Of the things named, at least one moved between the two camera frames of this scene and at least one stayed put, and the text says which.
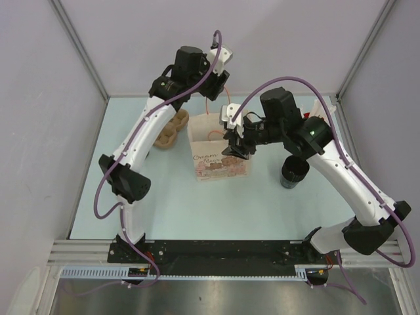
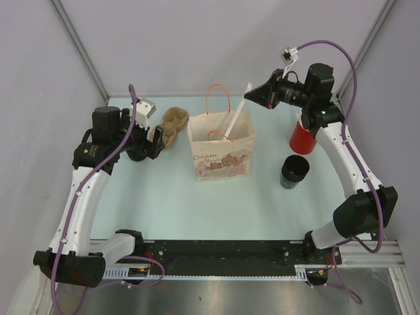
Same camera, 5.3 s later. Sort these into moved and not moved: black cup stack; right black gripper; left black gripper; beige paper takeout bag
Moved: left black gripper; right black gripper
Not moved: beige paper takeout bag; black cup stack
